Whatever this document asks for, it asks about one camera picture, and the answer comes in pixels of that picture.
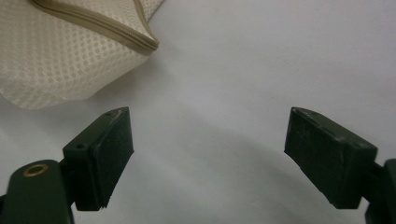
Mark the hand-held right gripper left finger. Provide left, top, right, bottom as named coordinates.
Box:
left=62, top=106, right=135, bottom=212

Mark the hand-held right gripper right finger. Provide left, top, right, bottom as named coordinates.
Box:
left=284, top=106, right=378, bottom=210

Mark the cream mesh zipper bag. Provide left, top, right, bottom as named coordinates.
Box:
left=0, top=0, right=166, bottom=110

